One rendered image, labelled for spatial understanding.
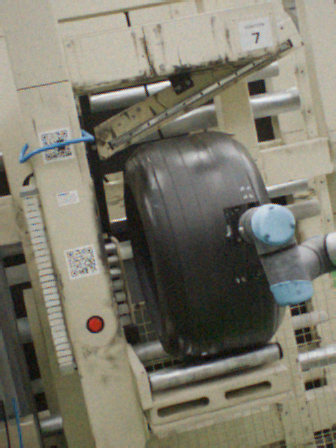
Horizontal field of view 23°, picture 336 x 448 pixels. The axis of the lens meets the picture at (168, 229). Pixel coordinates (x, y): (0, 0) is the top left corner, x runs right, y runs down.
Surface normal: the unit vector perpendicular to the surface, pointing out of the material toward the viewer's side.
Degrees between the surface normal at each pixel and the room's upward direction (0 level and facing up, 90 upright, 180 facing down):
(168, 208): 62
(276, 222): 83
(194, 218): 68
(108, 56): 90
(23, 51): 90
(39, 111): 90
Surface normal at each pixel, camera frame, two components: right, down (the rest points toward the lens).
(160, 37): 0.17, 0.10
